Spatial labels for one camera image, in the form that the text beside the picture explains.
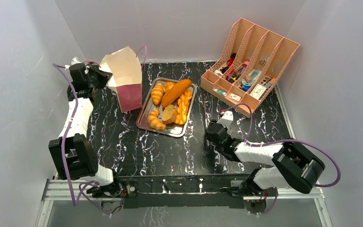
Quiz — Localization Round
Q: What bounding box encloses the pink paper bag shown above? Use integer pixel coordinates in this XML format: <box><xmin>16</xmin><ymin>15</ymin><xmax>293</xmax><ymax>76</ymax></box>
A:
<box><xmin>100</xmin><ymin>46</ymin><xmax>142</xmax><ymax>113</ymax></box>

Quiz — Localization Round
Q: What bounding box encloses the long fake twisted bread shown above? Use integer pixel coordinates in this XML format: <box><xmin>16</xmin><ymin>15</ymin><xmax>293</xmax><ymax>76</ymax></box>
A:
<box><xmin>174</xmin><ymin>90</ymin><xmax>192</xmax><ymax>125</ymax></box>

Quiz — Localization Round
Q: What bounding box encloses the brown fake bread slice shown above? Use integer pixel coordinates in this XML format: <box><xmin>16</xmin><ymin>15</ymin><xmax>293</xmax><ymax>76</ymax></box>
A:
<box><xmin>162</xmin><ymin>105</ymin><xmax>177</xmax><ymax>125</ymax></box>

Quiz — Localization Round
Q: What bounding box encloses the long orange fake baguette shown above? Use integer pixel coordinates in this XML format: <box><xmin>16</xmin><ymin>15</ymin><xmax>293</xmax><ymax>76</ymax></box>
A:
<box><xmin>161</xmin><ymin>79</ymin><xmax>192</xmax><ymax>108</ymax></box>

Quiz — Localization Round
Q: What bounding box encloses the small curved fake croissant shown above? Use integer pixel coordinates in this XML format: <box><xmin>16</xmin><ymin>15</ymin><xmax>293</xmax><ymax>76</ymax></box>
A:
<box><xmin>148</xmin><ymin>110</ymin><xmax>166</xmax><ymax>130</ymax></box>

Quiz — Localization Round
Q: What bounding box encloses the round orange fake bun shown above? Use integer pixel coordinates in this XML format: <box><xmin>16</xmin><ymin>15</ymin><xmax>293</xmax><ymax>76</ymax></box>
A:
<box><xmin>163</xmin><ymin>81</ymin><xmax>175</xmax><ymax>93</ymax></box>

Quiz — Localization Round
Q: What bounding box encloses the orange fake croissant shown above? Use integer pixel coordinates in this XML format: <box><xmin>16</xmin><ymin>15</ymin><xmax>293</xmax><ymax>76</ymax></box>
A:
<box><xmin>150</xmin><ymin>82</ymin><xmax>164</xmax><ymax>105</ymax></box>

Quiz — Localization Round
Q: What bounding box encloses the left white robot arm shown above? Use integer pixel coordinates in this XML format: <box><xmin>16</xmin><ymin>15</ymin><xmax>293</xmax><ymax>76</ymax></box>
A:
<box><xmin>48</xmin><ymin>57</ymin><xmax>123</xmax><ymax>198</ymax></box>

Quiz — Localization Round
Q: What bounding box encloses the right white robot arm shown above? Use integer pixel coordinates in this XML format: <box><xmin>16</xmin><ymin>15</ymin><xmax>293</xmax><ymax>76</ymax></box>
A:
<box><xmin>205</xmin><ymin>122</ymin><xmax>325</xmax><ymax>196</ymax></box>

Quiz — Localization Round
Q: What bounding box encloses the small white packet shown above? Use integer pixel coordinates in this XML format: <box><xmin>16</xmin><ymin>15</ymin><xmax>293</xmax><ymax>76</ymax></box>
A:
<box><xmin>230</xmin><ymin>94</ymin><xmax>241</xmax><ymax>102</ymax></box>

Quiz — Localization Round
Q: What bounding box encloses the small green white tube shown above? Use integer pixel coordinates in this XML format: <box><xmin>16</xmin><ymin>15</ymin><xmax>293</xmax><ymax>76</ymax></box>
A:
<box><xmin>214</xmin><ymin>89</ymin><xmax>227</xmax><ymax>97</ymax></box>

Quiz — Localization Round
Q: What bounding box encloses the silver metal tray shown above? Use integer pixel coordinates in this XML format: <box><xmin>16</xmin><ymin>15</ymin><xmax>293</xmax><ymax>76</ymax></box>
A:
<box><xmin>136</xmin><ymin>77</ymin><xmax>187</xmax><ymax>138</ymax></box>

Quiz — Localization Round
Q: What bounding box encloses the blue tape roll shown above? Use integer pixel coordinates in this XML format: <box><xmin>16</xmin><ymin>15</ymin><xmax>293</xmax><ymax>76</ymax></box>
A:
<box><xmin>241</xmin><ymin>69</ymin><xmax>262</xmax><ymax>92</ymax></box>

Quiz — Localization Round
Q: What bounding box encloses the white label card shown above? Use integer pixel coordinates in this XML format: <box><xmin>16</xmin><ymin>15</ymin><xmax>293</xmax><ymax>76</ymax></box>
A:
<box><xmin>250</xmin><ymin>84</ymin><xmax>267</xmax><ymax>100</ymax></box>

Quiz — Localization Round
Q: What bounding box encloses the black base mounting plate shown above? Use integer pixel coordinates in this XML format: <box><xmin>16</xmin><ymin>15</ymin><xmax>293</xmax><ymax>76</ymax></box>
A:
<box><xmin>87</xmin><ymin>174</ymin><xmax>275</xmax><ymax>213</ymax></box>

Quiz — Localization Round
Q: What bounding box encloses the pink desk file organizer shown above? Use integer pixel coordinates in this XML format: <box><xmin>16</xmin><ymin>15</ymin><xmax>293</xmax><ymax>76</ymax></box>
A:
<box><xmin>200</xmin><ymin>18</ymin><xmax>300</xmax><ymax>118</ymax></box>

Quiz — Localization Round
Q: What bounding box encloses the red black bottle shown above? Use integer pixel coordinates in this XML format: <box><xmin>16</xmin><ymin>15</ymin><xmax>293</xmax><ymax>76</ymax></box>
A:
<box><xmin>220</xmin><ymin>53</ymin><xmax>236</xmax><ymax>74</ymax></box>

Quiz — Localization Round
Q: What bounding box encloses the pink capped dark bottle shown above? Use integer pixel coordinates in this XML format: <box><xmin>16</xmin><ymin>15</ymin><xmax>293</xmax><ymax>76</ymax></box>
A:
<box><xmin>226</xmin><ymin>61</ymin><xmax>249</xmax><ymax>84</ymax></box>

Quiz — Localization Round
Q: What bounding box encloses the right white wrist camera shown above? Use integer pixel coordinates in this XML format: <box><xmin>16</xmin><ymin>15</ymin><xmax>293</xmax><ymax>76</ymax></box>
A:
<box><xmin>216</xmin><ymin>111</ymin><xmax>233</xmax><ymax>128</ymax></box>

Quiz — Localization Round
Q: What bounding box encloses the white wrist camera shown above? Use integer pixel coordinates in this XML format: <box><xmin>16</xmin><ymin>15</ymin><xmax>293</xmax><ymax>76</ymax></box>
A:
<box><xmin>216</xmin><ymin>111</ymin><xmax>233</xmax><ymax>128</ymax></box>
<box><xmin>71</xmin><ymin>57</ymin><xmax>81</xmax><ymax>65</ymax></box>

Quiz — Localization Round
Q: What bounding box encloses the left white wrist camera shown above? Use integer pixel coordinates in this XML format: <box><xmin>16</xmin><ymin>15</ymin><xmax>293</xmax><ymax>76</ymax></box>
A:
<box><xmin>71</xmin><ymin>57</ymin><xmax>81</xmax><ymax>65</ymax></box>

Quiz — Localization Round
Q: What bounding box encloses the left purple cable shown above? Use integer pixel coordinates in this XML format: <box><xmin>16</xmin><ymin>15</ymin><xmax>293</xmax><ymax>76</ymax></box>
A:
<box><xmin>52</xmin><ymin>59</ymin><xmax>113</xmax><ymax>217</ymax></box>

